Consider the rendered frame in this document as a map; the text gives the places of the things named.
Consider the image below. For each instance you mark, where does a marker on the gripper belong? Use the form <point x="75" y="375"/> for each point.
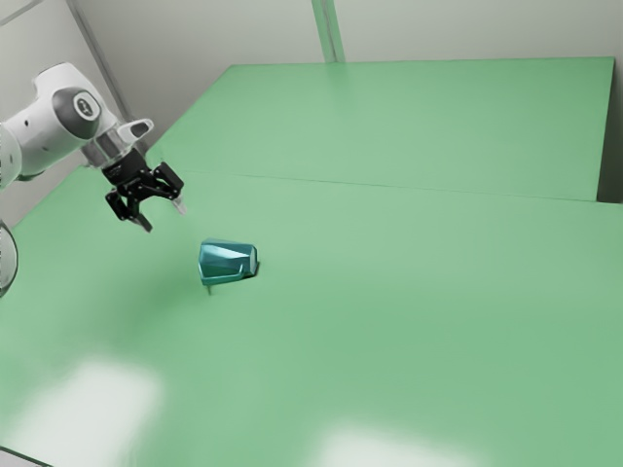
<point x="124" y="172"/>

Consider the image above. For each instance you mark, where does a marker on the teal faceted mug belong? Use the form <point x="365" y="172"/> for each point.
<point x="226" y="261"/>

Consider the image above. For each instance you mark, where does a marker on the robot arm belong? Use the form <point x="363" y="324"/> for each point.
<point x="44" y="126"/>

